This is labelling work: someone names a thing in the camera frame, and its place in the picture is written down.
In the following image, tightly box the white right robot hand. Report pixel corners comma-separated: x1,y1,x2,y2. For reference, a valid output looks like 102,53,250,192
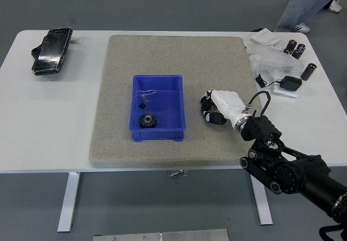
200,88,249,128

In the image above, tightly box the large black gear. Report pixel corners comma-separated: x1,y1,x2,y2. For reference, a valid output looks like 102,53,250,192
138,112,158,129

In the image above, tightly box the blue plastic box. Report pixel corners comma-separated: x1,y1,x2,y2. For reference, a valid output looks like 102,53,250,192
127,74,186,142

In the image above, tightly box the white flat box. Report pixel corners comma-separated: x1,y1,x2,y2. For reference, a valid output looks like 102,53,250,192
250,28,281,45

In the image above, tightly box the white flat block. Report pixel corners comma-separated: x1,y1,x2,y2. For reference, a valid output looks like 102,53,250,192
272,85,299,98

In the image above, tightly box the clear bubble wrap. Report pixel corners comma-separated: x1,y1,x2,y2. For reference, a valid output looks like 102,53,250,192
245,43,304,79

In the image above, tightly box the black power adapter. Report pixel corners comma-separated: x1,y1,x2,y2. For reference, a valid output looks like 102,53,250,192
279,75,303,92

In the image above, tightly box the grey-brown mat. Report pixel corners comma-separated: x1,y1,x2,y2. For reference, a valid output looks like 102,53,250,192
88,34,275,169

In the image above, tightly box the white table leg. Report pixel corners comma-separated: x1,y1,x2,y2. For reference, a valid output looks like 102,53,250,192
56,172,81,233
248,175,273,226

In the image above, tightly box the grey metal plate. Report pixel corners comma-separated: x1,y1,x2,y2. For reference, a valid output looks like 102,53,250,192
92,228,230,241

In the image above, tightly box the black wrapped pack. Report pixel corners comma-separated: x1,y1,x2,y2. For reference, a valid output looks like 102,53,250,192
30,28,73,77

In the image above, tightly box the clear plastic wire piece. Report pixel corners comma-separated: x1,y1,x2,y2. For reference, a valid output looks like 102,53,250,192
137,88,158,105

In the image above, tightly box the metal bracket under table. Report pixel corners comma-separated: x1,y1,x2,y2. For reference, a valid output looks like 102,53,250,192
166,169,189,177

